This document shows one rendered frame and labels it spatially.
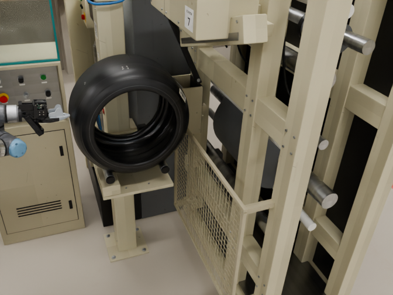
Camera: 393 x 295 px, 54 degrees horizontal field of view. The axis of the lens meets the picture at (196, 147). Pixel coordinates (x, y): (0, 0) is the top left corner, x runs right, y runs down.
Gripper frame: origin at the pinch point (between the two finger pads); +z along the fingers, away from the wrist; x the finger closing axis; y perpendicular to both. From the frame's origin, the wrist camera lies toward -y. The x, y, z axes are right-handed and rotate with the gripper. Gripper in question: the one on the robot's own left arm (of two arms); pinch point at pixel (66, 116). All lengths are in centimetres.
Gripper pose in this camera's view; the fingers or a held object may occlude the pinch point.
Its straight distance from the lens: 186.4
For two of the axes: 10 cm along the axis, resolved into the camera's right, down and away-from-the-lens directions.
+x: -3.6, -5.1, 7.8
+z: 9.2, -0.6, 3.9
